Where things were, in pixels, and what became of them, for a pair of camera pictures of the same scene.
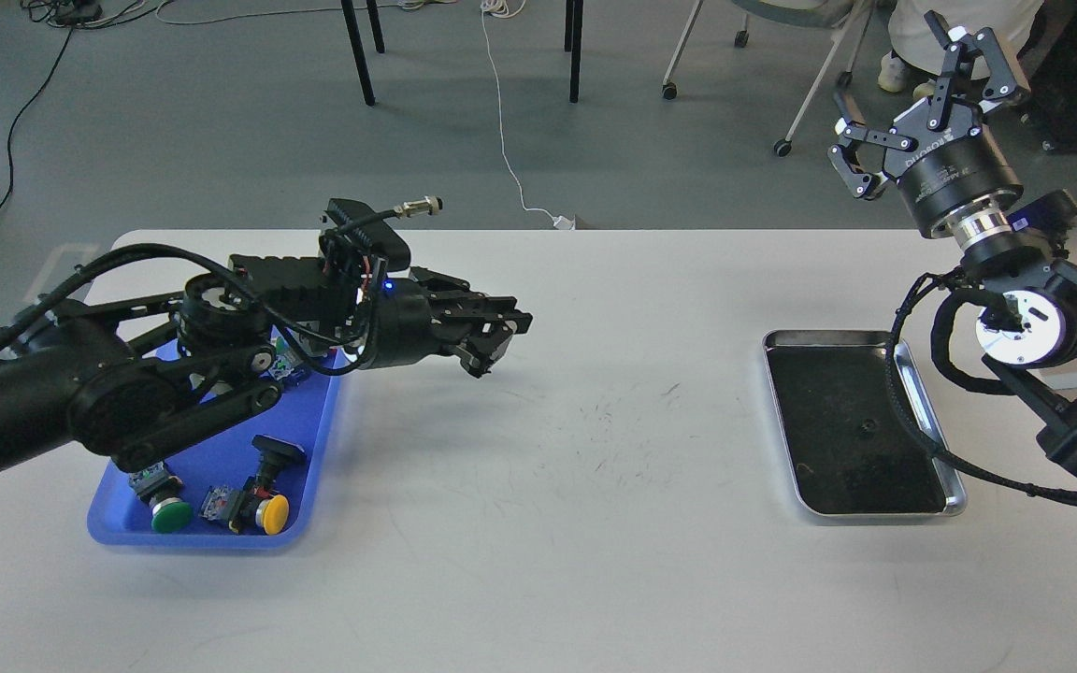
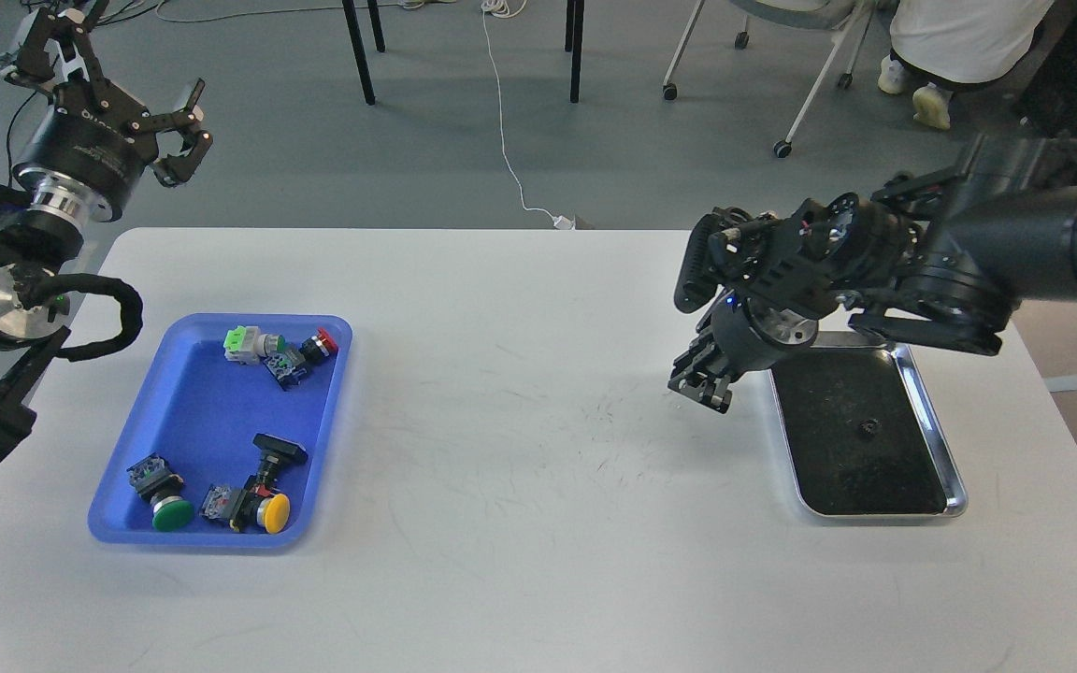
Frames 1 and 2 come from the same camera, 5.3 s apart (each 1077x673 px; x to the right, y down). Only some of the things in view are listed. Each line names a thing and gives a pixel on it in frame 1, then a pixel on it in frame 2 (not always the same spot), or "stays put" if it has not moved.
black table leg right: x=573 y=35 stays put
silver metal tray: x=853 y=450 stays put
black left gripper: x=403 y=322 → x=87 y=136
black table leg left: x=359 y=51 stays put
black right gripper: x=946 y=161 → x=767 y=279
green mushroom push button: x=163 y=491 stays put
